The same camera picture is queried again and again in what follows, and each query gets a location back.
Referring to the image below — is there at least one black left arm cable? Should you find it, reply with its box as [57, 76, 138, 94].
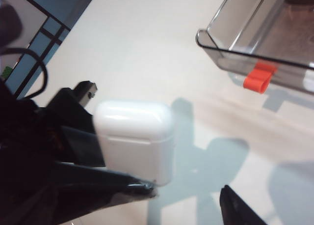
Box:
[0, 47, 49, 101]

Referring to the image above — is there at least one white earphone charging case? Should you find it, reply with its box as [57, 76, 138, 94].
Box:
[94, 99, 173, 187]

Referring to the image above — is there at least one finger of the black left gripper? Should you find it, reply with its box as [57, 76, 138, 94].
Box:
[48, 162, 158, 225]

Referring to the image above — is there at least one smoky drawer with orange handle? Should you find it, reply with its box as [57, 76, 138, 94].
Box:
[195, 0, 314, 96]

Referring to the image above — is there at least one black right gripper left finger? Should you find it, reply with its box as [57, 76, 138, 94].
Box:
[9, 185, 57, 225]

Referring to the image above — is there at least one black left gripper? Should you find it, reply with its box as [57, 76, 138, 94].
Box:
[0, 81, 106, 201]

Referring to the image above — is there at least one black metal stand frame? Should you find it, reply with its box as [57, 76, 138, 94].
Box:
[4, 0, 72, 98]

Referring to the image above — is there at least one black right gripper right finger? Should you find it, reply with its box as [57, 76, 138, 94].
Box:
[219, 184, 268, 225]

